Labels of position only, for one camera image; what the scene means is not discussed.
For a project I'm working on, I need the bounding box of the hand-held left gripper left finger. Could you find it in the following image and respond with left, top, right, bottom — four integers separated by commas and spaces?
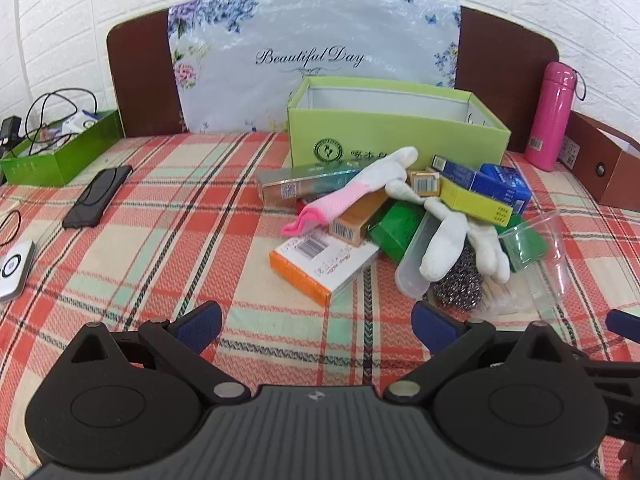
70, 301, 252, 407

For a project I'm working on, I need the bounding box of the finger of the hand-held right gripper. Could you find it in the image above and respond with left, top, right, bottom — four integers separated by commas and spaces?
605, 309, 640, 345
575, 352, 640, 401

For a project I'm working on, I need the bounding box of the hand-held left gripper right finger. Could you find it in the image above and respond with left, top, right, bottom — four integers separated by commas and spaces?
383, 300, 572, 407

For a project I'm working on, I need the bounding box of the steel wool scrubber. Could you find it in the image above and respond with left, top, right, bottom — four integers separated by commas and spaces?
431, 245, 485, 307

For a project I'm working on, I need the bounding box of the clear plastic toothbrush case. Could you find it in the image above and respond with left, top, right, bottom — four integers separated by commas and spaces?
395, 210, 443, 297

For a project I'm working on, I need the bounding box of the yellow green box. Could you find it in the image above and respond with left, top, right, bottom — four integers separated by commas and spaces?
439, 177, 522, 227

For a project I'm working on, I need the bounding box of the orange white box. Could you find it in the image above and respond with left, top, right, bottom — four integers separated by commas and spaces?
269, 232, 381, 307

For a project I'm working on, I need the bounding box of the dark blue box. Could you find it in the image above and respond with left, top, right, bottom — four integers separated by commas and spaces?
431, 154, 483, 192

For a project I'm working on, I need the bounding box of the blue soap pack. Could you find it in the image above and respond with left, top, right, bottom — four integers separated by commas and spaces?
479, 162, 532, 216

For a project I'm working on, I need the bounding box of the teal gold long box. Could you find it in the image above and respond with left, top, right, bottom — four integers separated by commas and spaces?
256, 159, 363, 207

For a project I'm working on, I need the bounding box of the light green cardboard box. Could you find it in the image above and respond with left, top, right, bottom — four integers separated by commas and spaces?
286, 77, 512, 171

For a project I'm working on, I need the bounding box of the plaid blanket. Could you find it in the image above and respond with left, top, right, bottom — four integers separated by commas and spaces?
0, 132, 640, 480

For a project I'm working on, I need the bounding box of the cotton swab packet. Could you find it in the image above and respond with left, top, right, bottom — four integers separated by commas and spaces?
472, 280, 538, 318

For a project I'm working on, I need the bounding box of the clear plastic cup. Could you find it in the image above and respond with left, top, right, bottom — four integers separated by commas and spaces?
497, 209, 572, 306

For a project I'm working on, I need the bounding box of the brown gold small box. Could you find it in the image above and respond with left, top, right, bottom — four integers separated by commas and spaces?
329, 187, 392, 247

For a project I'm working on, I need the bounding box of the small barcode box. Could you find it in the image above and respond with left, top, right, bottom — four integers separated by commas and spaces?
407, 169, 442, 197

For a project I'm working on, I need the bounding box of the brown cardboard box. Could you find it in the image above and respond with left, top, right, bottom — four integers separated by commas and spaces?
557, 110, 640, 213

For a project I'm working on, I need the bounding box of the black phone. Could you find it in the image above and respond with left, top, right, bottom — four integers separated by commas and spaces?
62, 165, 134, 230

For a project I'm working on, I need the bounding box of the white charger device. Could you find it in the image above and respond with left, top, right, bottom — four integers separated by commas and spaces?
0, 240, 37, 302

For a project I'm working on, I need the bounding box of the dark green box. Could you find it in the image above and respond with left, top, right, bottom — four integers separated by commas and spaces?
0, 109, 125, 188

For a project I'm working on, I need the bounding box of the pink thermos bottle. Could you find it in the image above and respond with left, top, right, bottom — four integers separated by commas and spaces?
524, 61, 587, 172

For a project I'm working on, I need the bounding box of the white blue packet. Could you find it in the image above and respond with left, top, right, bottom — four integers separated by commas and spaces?
37, 112, 103, 148

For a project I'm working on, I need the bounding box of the brown wooden headboard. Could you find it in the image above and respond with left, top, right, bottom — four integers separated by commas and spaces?
106, 5, 561, 153

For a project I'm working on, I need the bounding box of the black adapter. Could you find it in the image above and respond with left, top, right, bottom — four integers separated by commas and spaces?
0, 116, 22, 153

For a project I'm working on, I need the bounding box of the floral plastic bag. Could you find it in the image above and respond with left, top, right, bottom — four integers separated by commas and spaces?
167, 0, 462, 136

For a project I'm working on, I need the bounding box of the black cable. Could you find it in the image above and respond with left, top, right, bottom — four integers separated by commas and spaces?
0, 209, 22, 248
17, 89, 101, 158

